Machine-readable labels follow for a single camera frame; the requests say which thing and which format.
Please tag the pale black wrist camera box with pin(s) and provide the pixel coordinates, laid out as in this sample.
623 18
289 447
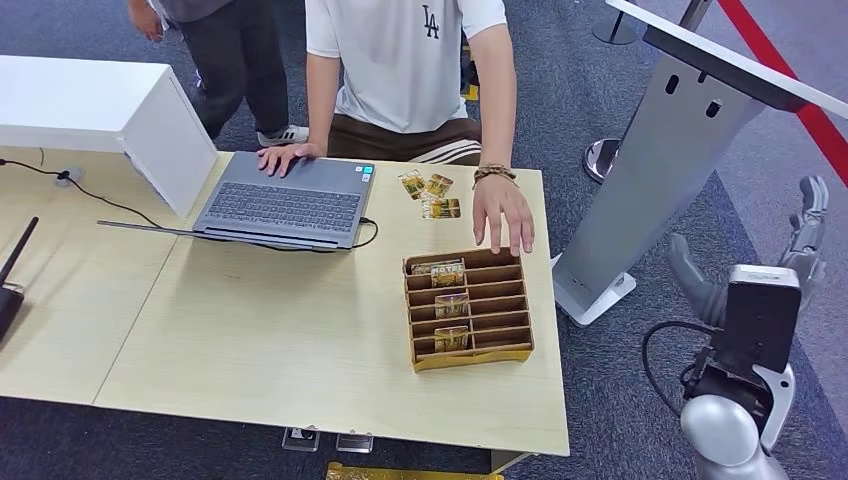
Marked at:
758 318

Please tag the grey open laptop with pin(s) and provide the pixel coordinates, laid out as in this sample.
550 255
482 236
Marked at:
291 205

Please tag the person's right hand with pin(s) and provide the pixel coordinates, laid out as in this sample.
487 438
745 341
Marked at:
288 154

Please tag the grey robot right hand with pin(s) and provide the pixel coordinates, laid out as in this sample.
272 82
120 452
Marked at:
811 218

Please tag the person's left hand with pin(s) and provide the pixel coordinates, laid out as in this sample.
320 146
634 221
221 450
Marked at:
503 212

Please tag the gold foil object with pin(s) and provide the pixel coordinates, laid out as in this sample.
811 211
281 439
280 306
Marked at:
397 473

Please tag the small yellow floor object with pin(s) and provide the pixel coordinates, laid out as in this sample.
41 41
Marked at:
472 93

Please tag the clear acrylic bracket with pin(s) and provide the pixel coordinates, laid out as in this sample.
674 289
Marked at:
354 442
301 439

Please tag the white desk cabinet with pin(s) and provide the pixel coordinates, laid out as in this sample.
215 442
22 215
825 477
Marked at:
99 99

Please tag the person's hand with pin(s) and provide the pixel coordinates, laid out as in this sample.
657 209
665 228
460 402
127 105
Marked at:
146 21

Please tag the person's right forearm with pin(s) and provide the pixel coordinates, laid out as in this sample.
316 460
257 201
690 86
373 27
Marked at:
322 106

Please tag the red barrier belt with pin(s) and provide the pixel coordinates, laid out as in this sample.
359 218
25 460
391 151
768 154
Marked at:
825 129

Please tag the person's left forearm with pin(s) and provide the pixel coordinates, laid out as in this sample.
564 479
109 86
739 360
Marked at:
497 99

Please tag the black router with antenna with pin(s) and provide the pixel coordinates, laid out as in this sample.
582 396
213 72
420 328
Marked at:
8 305

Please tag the pale wooden table leg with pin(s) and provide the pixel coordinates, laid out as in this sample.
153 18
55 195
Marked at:
507 462

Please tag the person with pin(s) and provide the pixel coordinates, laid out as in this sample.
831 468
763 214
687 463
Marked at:
238 60
397 66

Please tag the brown slotted card holder box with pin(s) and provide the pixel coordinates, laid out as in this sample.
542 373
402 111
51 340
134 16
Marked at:
497 318

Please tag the silver kiosk stand white top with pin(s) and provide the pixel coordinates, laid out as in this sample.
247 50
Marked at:
656 166

